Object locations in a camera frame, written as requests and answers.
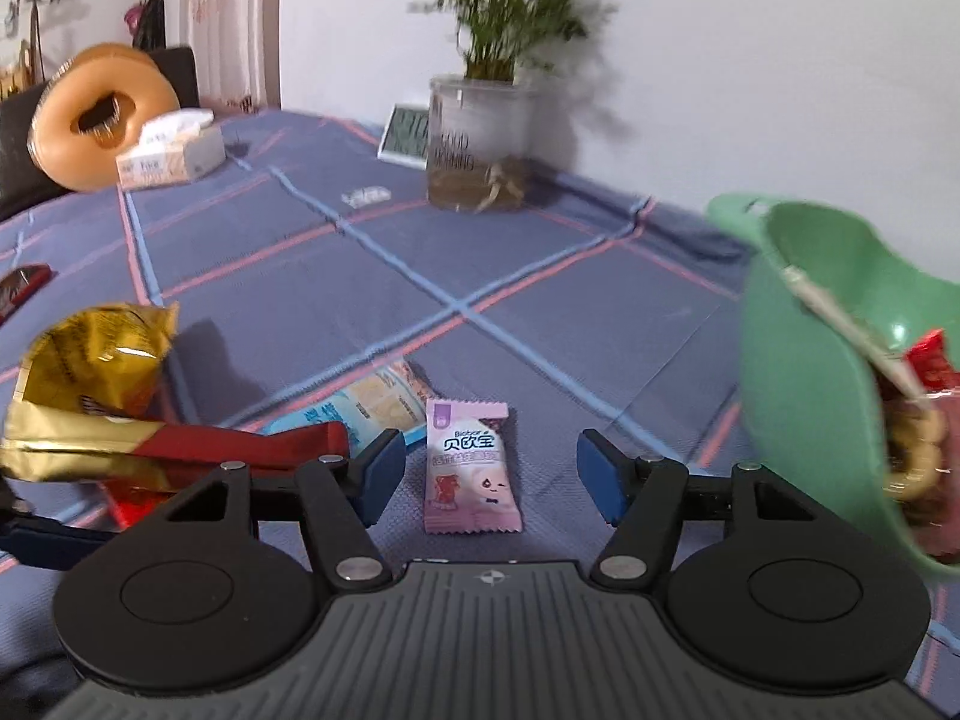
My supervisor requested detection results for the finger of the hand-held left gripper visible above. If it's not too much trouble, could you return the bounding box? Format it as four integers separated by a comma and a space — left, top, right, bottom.
0, 486, 125, 575

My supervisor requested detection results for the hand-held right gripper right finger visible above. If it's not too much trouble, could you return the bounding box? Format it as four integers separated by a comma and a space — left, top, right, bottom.
577, 429, 856, 587

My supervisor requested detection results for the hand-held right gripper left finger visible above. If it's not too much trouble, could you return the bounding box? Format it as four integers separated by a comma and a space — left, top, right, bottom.
97, 427, 406, 590

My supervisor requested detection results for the small pink sachet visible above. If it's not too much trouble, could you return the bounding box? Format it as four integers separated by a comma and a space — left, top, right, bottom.
424, 399, 522, 535

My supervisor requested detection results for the long red gold-ended packet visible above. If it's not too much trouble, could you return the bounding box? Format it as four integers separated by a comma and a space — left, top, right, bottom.
0, 401, 352, 492

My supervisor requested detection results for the green plastic bowl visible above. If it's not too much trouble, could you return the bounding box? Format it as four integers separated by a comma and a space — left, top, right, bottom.
706, 193, 960, 578

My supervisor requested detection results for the long white sachet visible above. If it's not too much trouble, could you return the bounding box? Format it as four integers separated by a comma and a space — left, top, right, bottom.
784, 266, 931, 402

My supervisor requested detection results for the brown gold chocolate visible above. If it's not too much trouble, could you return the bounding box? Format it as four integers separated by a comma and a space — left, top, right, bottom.
881, 390, 950, 500

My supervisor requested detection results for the red and white snack packet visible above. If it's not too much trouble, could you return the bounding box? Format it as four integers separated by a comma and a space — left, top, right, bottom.
904, 328, 960, 395

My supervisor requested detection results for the light blue sachet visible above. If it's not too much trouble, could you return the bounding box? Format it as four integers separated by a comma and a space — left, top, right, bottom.
259, 360, 436, 458

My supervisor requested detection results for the red floral snack packet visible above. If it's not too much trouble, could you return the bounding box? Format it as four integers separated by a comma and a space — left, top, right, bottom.
97, 484, 177, 530

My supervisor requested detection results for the gold snack packet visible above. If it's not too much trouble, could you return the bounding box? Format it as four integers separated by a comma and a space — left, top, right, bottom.
15, 302, 181, 421

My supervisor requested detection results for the blue plaid bedsheet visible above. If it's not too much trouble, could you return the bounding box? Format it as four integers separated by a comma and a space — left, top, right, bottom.
0, 106, 960, 720

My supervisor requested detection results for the dark brown snack packet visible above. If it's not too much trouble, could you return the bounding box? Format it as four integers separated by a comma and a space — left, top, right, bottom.
0, 262, 53, 327

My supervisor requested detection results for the white digital clock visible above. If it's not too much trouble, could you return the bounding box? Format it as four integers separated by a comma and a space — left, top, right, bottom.
377, 103, 434, 170

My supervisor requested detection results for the potted plant in white pot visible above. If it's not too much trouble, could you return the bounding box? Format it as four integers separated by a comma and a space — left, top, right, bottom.
409, 0, 620, 212

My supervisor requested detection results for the tissue box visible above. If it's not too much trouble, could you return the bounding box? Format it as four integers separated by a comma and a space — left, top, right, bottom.
116, 109, 226, 192

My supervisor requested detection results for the orange donut cushion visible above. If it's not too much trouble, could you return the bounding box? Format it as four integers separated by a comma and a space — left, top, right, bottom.
28, 43, 181, 194

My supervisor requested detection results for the pale patterned curtain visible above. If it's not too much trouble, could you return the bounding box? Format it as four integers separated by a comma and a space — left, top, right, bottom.
180, 0, 284, 113

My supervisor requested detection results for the dark hanging bag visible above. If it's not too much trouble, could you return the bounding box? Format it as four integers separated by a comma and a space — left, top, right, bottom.
124, 0, 167, 53

